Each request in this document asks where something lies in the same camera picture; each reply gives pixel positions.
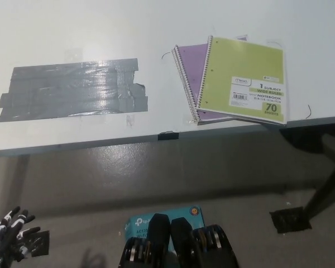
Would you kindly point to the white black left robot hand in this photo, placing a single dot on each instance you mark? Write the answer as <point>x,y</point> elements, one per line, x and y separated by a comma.
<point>8,240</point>

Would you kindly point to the purple spiral notebook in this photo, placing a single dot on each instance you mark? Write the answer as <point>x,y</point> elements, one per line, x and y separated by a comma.
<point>190,61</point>

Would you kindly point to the green spiral notebook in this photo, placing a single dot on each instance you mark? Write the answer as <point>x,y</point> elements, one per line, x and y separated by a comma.
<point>240,64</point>

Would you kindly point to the teal router box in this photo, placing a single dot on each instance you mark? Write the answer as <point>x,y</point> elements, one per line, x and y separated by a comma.
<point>141,223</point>

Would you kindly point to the clear tape piece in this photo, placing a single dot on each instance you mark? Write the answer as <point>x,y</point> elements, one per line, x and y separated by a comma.
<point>130,120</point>
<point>189,120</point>

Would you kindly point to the small black tape strip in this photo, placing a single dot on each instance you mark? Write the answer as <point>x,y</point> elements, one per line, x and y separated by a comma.
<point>168,136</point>

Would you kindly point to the grey duct tape patch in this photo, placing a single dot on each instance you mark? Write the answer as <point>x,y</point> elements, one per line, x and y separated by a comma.
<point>72,89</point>

